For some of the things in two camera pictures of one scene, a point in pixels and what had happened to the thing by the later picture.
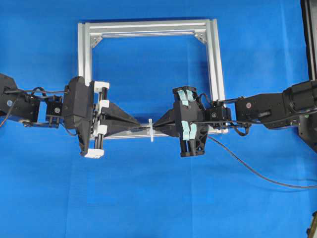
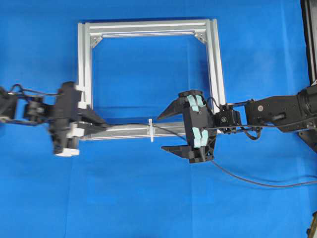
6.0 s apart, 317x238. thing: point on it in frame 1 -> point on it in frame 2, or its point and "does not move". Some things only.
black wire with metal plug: x=256 y=171 -> x=211 y=160
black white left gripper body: x=82 y=109 -> x=68 y=127
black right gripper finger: x=172 y=129 -> x=183 y=151
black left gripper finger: x=115 y=124 -> x=90 y=128
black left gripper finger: x=114 y=112 -> x=87 y=119
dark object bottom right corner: x=312 y=232 does not move
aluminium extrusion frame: x=208 y=27 does not move
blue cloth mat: x=262 y=184 does not move
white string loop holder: x=150 y=122 does not move
